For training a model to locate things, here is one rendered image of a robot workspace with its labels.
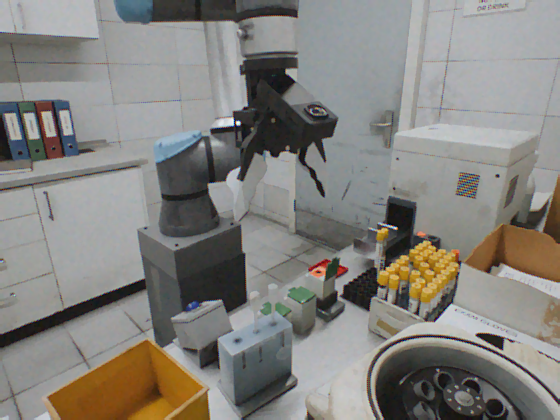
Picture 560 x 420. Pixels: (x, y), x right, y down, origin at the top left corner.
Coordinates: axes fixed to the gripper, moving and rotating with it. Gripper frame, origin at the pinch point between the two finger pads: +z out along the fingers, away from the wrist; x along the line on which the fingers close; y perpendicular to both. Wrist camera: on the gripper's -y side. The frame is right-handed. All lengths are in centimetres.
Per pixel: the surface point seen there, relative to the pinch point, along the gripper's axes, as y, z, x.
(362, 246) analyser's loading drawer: 16.0, 21.9, -32.5
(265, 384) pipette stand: -3.8, 23.8, 7.9
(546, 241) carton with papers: -15, 15, -51
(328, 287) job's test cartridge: 5.9, 20.6, -12.7
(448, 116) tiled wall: 82, 7, -172
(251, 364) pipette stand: -4.1, 18.6, 9.9
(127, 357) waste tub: 4.0, 15.7, 23.8
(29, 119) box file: 195, -5, 31
